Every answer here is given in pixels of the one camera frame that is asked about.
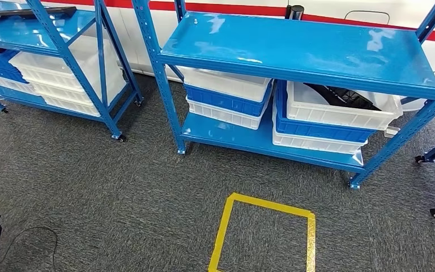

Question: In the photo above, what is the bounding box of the blue shelf rack with feet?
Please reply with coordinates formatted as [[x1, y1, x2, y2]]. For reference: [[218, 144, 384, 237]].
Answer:
[[131, 0, 435, 190]]

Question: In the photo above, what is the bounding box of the black spare plastic part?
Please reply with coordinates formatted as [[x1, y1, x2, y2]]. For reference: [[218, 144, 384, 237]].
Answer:
[[304, 83, 381, 112]]

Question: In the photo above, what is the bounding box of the yellow floor tape square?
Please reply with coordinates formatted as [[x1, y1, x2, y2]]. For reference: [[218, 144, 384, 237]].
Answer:
[[208, 192, 317, 272]]

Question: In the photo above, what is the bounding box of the black plastic panel part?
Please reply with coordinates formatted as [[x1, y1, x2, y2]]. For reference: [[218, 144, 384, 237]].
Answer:
[[0, 6, 78, 19]]

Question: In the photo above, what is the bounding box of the thin black floor cable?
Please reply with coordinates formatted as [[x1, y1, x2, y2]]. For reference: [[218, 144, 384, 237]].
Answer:
[[0, 226, 59, 272]]

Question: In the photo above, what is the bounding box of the black stanchion post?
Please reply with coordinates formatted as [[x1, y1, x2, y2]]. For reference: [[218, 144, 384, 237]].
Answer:
[[285, 4, 305, 20]]

